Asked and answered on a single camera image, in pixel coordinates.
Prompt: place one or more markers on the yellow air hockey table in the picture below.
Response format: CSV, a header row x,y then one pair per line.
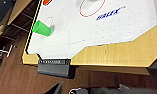
x,y
94,36

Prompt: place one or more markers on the orange plastic bowl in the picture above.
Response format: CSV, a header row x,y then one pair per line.
x,y
47,1

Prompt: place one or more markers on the long wooden table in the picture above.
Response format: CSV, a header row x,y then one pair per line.
x,y
19,8

